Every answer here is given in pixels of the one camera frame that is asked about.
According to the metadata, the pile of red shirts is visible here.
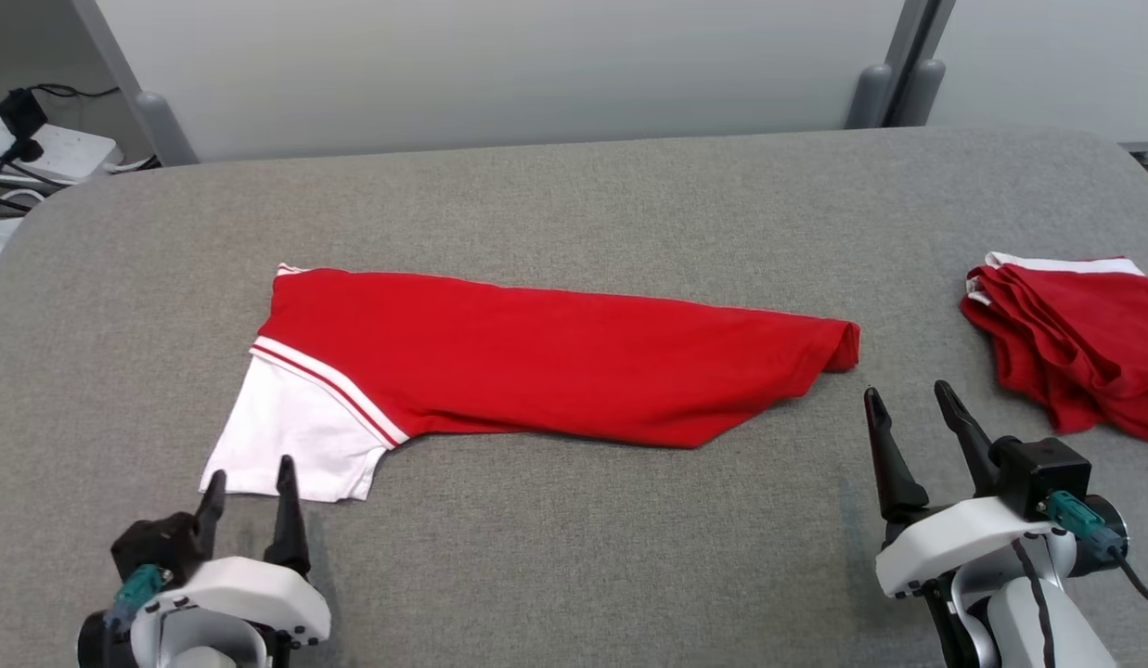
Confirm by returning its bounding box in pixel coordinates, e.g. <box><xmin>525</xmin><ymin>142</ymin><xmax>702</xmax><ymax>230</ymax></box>
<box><xmin>961</xmin><ymin>251</ymin><xmax>1148</xmax><ymax>448</ymax></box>

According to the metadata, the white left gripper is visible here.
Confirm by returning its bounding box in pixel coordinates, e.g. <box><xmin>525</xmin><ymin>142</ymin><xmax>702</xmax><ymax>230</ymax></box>
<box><xmin>150</xmin><ymin>455</ymin><xmax>333</xmax><ymax>649</ymax></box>

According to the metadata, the black power adapter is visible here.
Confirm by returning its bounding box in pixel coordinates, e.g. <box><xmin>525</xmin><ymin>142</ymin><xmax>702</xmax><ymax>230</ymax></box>
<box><xmin>0</xmin><ymin>86</ymin><xmax>51</xmax><ymax>164</ymax></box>

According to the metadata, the teal right camera connector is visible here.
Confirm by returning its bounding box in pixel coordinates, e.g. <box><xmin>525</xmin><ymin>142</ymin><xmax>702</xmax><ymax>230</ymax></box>
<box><xmin>1044</xmin><ymin>490</ymin><xmax>1128</xmax><ymax>563</ymax></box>

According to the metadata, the white partition panel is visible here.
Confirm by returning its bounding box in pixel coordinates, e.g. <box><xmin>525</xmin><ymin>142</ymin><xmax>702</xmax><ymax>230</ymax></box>
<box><xmin>926</xmin><ymin>0</ymin><xmax>1148</xmax><ymax>145</ymax></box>
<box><xmin>96</xmin><ymin>0</ymin><xmax>909</xmax><ymax>163</ymax></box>

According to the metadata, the grey partition post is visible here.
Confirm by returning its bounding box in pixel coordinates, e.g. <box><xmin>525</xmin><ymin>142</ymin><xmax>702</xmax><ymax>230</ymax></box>
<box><xmin>845</xmin><ymin>0</ymin><xmax>936</xmax><ymax>129</ymax></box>
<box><xmin>894</xmin><ymin>0</ymin><xmax>957</xmax><ymax>128</ymax></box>
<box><xmin>72</xmin><ymin>0</ymin><xmax>200</xmax><ymax>168</ymax></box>

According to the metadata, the teal camera connector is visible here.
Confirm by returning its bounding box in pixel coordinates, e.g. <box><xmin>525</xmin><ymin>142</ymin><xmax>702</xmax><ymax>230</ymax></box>
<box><xmin>108</xmin><ymin>563</ymin><xmax>168</xmax><ymax>634</ymax></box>
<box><xmin>1044</xmin><ymin>490</ymin><xmax>1128</xmax><ymax>563</ymax></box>

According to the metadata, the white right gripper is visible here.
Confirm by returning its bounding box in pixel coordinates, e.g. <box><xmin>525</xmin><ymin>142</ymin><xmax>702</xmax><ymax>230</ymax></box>
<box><xmin>863</xmin><ymin>379</ymin><xmax>1059</xmax><ymax>599</ymax></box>

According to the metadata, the teal left camera connector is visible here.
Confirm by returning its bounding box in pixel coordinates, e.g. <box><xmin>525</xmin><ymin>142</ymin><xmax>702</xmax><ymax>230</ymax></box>
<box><xmin>108</xmin><ymin>563</ymin><xmax>168</xmax><ymax>634</ymax></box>

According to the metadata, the red T-shirt with white sleeves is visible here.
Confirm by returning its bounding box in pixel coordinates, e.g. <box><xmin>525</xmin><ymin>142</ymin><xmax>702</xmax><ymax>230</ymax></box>
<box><xmin>200</xmin><ymin>263</ymin><xmax>862</xmax><ymax>504</ymax></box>

